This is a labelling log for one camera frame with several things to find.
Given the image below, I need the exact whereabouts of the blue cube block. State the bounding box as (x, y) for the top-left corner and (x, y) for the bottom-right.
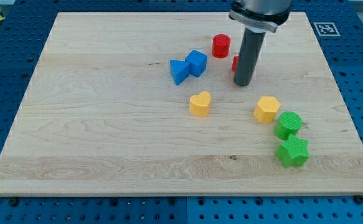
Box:
(185, 50), (207, 77)

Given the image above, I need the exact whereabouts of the blue triangle block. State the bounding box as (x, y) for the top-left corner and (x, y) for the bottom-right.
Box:
(169, 60), (190, 85)

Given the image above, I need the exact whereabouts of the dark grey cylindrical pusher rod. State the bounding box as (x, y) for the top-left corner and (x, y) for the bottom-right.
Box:
(233, 28), (265, 86)

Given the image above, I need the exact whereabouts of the green star block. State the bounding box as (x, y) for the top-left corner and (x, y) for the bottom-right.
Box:
(275, 134), (310, 168)

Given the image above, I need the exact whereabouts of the yellow heart block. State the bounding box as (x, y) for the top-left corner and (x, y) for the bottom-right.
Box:
(189, 91), (211, 118)

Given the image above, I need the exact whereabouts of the yellow hexagon block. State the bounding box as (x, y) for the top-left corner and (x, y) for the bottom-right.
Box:
(253, 96), (281, 123)

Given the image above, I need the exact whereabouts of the light wooden board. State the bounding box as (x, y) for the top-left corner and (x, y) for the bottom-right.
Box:
(0, 12), (363, 197)

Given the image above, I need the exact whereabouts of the red cylinder block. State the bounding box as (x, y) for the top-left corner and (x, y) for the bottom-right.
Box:
(212, 34), (231, 58)

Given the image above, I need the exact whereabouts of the red block behind rod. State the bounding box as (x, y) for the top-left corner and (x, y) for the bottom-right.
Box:
(232, 56), (239, 72)

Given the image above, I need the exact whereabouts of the white fiducial marker tag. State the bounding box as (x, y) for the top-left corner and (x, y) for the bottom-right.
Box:
(314, 22), (340, 37)

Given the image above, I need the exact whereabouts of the green cylinder block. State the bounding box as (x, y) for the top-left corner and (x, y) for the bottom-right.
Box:
(274, 111), (303, 140)

